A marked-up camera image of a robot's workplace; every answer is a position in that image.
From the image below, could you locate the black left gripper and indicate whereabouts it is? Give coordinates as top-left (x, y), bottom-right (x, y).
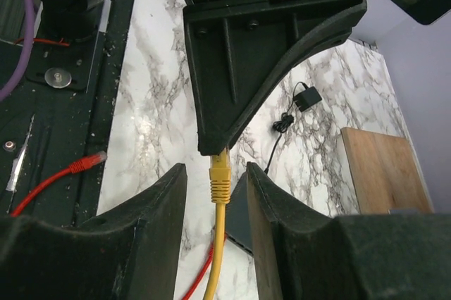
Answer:
top-left (183, 0), bottom-right (366, 156)

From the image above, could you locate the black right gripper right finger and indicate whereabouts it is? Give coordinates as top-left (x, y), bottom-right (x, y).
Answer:
top-left (247, 163), bottom-right (450, 299)

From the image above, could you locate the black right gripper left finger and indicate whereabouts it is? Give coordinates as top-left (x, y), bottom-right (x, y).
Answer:
top-left (1, 163), bottom-right (187, 299)

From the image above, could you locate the black network switch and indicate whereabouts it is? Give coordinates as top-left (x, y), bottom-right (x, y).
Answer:
top-left (225, 173), bottom-right (253, 256)

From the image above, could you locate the small black power adapter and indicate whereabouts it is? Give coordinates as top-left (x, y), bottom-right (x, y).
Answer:
top-left (264, 82), bottom-right (322, 174)

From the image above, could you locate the yellow ethernet cable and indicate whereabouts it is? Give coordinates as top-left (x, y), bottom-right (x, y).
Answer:
top-left (201, 148), bottom-right (233, 300)

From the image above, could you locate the wooden board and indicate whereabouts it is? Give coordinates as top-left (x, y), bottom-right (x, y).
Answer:
top-left (341, 127), bottom-right (433, 214)

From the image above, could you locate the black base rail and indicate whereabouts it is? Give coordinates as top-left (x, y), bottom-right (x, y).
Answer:
top-left (1, 0), bottom-right (134, 215)

